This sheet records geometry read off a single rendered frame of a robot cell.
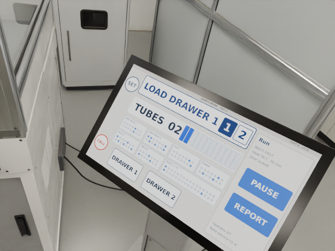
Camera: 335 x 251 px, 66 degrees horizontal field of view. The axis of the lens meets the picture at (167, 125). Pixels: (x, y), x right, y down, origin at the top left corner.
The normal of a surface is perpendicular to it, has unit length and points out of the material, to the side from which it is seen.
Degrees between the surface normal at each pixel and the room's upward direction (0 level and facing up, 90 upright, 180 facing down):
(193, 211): 50
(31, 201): 90
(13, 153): 90
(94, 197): 0
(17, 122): 90
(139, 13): 90
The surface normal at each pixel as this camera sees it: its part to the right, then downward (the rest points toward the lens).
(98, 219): 0.16, -0.76
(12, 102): 0.23, 0.65
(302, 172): -0.32, -0.14
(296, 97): -0.92, 0.12
